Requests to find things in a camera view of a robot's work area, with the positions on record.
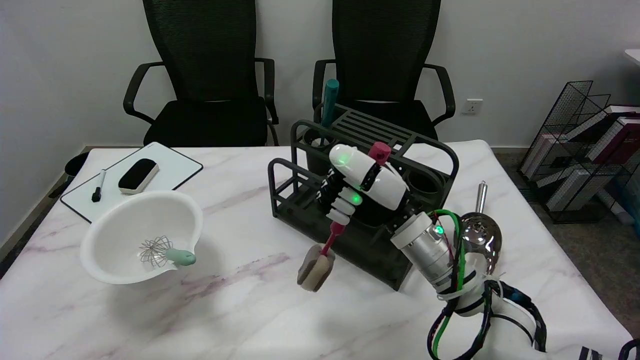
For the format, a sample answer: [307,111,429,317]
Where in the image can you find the white mixing bowl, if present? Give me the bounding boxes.
[80,190,204,286]

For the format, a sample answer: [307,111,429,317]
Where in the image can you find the small whiteboard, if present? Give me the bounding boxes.
[60,141,204,224]

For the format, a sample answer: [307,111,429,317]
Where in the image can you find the black wire magazine rack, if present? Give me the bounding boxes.
[517,80,640,224]

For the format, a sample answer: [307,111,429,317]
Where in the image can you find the black mesh office chair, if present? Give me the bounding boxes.
[123,0,280,147]
[312,0,456,142]

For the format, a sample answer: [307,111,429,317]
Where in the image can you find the pink sponge bottle brush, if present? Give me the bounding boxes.
[297,141,392,293]

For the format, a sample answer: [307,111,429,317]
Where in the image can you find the maroon book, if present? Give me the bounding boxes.
[590,112,640,167]

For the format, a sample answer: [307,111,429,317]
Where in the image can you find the dark kitchen storage rack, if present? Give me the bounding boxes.
[267,104,460,292]

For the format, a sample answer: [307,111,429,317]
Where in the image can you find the black round floor object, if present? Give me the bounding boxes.
[64,151,91,181]

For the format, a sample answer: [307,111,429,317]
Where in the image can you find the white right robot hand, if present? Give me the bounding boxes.
[318,142,416,226]

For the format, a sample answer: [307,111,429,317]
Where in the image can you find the teal handled brush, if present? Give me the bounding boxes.
[320,79,340,146]

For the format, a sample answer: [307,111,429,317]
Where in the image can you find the whisk with mint handle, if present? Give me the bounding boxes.
[138,236,197,269]

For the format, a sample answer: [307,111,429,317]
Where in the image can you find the green robot cable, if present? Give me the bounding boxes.
[432,210,469,358]

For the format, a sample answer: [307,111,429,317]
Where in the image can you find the grey white book stack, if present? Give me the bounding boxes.
[545,167,593,212]

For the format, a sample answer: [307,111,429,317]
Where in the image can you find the shiny metal scoop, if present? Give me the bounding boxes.
[452,181,502,276]

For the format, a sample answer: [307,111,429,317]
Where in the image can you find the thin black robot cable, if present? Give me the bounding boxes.
[427,280,498,360]

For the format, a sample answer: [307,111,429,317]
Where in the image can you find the black marker pen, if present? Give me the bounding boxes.
[91,169,107,203]

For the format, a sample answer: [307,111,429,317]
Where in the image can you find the black whiteboard eraser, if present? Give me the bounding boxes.
[118,158,160,195]

